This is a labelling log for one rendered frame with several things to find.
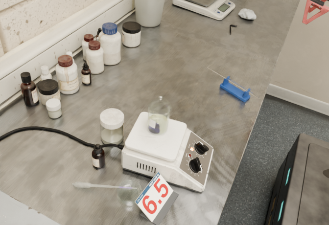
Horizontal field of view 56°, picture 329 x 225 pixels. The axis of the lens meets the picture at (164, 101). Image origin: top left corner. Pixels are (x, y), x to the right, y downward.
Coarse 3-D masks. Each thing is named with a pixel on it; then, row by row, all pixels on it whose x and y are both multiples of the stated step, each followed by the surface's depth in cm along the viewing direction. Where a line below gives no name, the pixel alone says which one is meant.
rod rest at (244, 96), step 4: (228, 76) 101; (224, 80) 100; (228, 80) 102; (220, 84) 102; (224, 84) 101; (228, 84) 102; (224, 88) 101; (228, 88) 101; (232, 88) 101; (236, 88) 101; (232, 92) 99; (236, 92) 99; (240, 92) 100; (244, 92) 96; (248, 92) 98; (236, 96) 99; (240, 96) 98; (244, 96) 97; (248, 96) 99; (244, 100) 97
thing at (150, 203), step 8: (160, 176) 70; (160, 184) 69; (152, 192) 67; (160, 192) 69; (168, 192) 70; (144, 200) 66; (152, 200) 67; (160, 200) 68; (144, 208) 65; (152, 208) 66; (152, 216) 66
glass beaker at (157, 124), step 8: (160, 96) 71; (152, 104) 71; (160, 104) 72; (168, 104) 70; (152, 112) 67; (160, 112) 74; (168, 112) 68; (152, 120) 69; (160, 120) 68; (168, 120) 71; (152, 128) 71; (160, 128) 70
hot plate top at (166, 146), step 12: (144, 120) 75; (132, 132) 72; (144, 132) 72; (168, 132) 73; (180, 132) 73; (132, 144) 69; (144, 144) 70; (156, 144) 70; (168, 144) 70; (180, 144) 71; (156, 156) 68; (168, 156) 68
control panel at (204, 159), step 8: (192, 136) 76; (192, 144) 75; (184, 152) 72; (192, 152) 73; (208, 152) 77; (184, 160) 70; (200, 160) 73; (208, 160) 75; (184, 168) 69; (192, 176) 69; (200, 176) 71
